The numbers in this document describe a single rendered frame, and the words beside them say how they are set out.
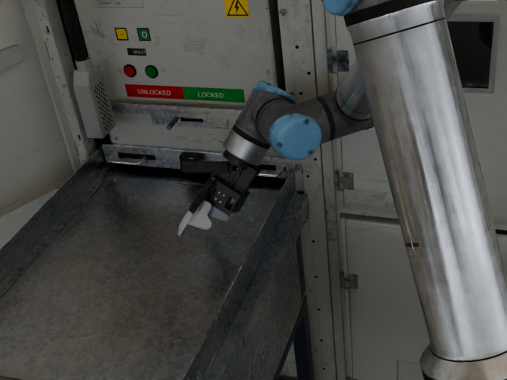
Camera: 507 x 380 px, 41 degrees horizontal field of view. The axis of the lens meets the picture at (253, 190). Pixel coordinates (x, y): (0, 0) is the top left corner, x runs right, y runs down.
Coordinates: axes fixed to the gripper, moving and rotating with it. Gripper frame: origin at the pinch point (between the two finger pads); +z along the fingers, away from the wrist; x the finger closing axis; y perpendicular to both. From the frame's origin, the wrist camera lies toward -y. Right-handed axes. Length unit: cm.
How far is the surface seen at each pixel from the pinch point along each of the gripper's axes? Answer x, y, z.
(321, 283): 38.1, 29.2, 5.4
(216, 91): 17.2, -15.2, -27.0
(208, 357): -25.8, 21.7, 9.5
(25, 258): -4.5, -29.7, 26.4
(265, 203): 20.1, 8.4, -9.6
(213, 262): -0.2, 8.7, 3.1
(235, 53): 12.1, -13.9, -37.3
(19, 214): 36, -57, 38
